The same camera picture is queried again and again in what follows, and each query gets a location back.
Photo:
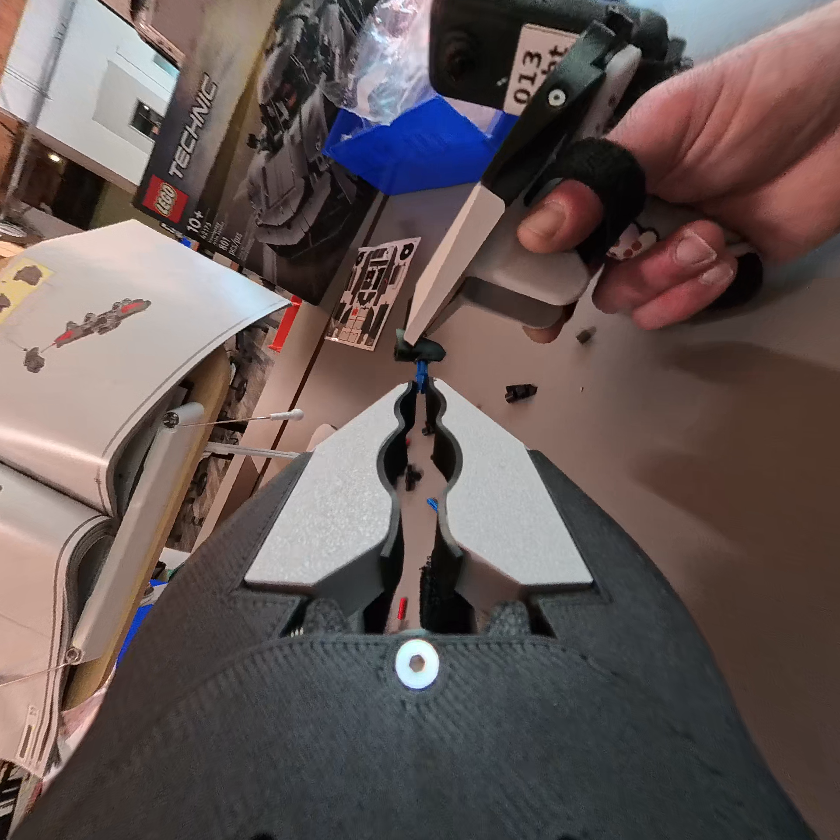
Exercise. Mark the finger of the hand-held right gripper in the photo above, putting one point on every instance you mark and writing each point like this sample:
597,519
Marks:
453,262

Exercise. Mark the lego set box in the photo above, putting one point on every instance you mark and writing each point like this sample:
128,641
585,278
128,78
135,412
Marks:
275,164

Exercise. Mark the person's right hand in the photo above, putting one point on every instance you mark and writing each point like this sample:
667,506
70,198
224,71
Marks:
735,157

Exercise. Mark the black lego beam piece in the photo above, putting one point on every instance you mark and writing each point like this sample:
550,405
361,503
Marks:
423,351

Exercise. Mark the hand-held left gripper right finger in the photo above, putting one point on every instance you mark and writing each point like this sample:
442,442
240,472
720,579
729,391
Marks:
512,512

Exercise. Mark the book stand with grey arms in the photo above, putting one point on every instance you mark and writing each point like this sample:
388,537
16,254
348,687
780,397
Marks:
141,525

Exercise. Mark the black lego connector piece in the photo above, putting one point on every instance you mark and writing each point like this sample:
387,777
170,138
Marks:
522,392

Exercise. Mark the lego instruction booklet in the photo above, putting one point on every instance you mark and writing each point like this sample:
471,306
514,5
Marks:
118,328

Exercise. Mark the scattered small lego parts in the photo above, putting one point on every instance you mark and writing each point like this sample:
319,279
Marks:
412,474

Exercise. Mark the blue lego pin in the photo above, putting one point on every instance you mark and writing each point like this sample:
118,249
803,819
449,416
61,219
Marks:
421,377

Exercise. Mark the clear plastic bag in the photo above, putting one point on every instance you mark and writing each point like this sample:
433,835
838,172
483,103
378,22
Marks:
387,52

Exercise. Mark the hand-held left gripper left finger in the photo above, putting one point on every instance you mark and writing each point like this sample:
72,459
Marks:
328,505

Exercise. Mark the lego sticker sheet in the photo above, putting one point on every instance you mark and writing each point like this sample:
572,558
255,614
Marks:
374,295

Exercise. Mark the red plastic piece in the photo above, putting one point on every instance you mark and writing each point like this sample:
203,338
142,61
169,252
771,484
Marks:
285,325

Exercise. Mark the blue plastic bag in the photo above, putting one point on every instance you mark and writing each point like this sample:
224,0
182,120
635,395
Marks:
420,144

